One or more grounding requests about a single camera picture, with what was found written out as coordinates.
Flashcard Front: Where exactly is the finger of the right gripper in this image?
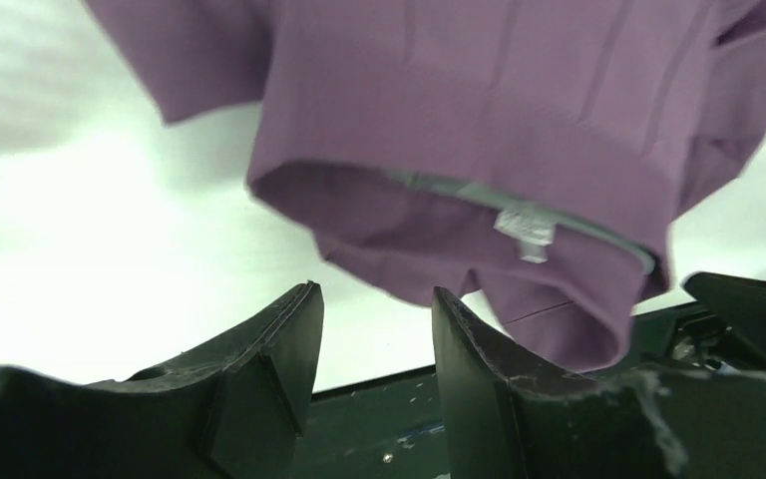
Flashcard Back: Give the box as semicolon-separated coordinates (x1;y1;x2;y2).
682;272;766;367

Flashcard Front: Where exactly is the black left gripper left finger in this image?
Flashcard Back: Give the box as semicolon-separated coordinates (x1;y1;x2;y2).
0;282;324;478

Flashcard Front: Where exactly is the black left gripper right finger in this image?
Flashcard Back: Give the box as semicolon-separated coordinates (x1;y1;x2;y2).
432;287;766;478

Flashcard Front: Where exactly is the purple garment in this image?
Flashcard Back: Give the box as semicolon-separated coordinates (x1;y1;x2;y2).
88;1;766;372

